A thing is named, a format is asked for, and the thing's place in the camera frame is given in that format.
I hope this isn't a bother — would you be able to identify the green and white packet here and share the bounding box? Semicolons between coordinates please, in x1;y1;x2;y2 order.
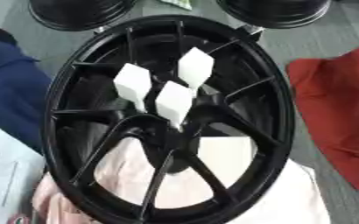
158;0;195;11

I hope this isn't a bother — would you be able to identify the black round wheel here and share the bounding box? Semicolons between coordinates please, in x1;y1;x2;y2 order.
27;0;140;32
215;0;334;30

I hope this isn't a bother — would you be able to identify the black spoked wheel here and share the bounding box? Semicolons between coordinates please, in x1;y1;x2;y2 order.
39;14;298;224

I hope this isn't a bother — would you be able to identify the white paper sheet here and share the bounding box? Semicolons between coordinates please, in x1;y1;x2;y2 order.
0;118;48;224

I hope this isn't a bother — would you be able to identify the red cloth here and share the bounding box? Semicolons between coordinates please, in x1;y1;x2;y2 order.
285;46;359;191

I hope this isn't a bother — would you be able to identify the blue garment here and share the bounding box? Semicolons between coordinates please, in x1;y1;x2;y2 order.
0;26;54;155

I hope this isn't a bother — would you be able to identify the pale pink cloth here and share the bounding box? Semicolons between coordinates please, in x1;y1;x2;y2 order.
31;136;333;224

